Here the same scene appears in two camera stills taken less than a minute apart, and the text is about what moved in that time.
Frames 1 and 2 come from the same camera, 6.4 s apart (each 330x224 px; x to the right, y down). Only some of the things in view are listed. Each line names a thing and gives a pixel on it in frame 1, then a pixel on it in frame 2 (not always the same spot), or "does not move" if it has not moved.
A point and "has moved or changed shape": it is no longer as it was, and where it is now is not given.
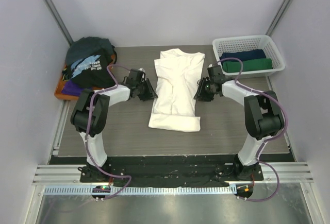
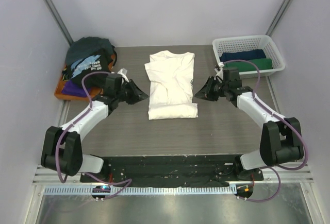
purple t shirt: [70, 88] does not move
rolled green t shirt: [248, 65] does not move
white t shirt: [174, 107] has moved or changed shape
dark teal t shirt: [82, 47] does not move
